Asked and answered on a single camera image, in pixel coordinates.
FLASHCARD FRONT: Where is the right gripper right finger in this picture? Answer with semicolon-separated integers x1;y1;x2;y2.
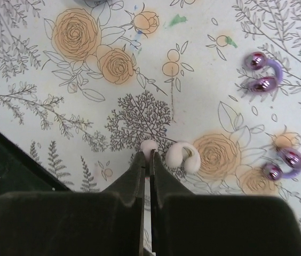
149;151;301;255

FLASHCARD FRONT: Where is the purple earbud near case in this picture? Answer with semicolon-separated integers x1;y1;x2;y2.
244;52;283;94

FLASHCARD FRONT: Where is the purple earbud right one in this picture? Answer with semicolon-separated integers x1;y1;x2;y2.
262;147;301;181

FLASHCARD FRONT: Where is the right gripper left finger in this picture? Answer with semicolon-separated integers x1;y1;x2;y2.
0;153;146;255

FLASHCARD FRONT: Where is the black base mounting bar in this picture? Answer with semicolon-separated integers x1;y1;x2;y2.
0;133;70;195

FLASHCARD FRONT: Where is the floral patterned table mat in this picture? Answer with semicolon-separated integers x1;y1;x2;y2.
0;1;301;228

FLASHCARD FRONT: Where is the white earbud one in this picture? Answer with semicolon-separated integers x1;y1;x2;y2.
140;139;158;162
165;141;201;174

